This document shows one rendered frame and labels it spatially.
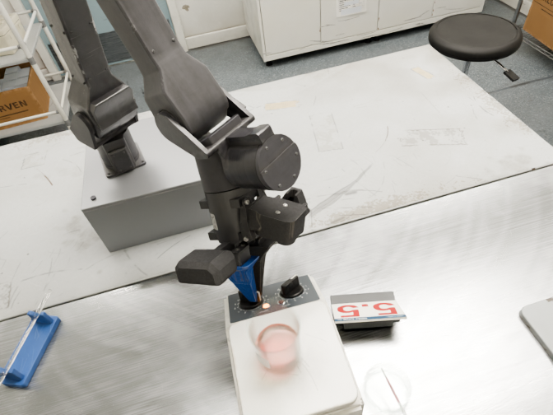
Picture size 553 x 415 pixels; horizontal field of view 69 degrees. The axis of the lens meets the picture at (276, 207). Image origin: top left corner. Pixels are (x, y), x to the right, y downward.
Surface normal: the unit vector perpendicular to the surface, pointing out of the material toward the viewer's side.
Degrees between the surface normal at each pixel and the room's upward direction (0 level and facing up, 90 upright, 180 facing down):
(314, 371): 0
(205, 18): 90
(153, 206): 90
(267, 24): 90
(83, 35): 99
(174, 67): 53
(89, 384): 0
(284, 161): 66
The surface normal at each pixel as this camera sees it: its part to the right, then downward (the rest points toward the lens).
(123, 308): -0.10, -0.67
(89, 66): 0.80, 0.49
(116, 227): 0.26, 0.69
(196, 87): 0.58, -0.09
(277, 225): -0.44, 0.40
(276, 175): 0.68, 0.08
